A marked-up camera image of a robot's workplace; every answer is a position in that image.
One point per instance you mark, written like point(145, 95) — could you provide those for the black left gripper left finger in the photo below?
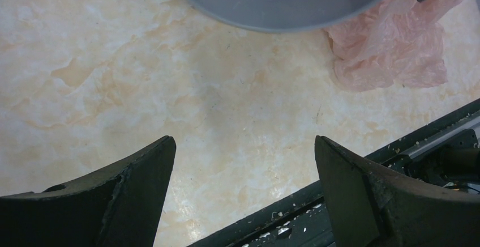
point(117, 205)

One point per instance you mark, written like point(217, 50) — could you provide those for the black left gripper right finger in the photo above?
point(371, 205)

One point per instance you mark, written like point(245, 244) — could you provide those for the translucent pink trash bag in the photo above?
point(395, 41)

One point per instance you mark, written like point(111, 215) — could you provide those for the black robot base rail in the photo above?
point(444, 153)

